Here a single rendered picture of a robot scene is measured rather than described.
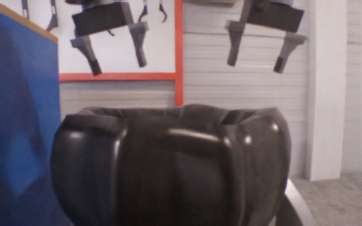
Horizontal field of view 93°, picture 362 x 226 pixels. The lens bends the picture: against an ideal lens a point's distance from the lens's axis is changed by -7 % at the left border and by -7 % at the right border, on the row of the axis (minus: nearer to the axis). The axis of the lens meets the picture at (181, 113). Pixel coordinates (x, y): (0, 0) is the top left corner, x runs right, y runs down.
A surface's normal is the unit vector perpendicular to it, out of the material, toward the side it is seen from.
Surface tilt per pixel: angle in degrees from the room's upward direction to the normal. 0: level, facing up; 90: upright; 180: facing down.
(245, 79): 90
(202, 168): 82
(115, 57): 90
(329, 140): 90
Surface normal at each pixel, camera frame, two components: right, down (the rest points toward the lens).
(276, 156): 0.55, -0.16
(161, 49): 0.11, 0.07
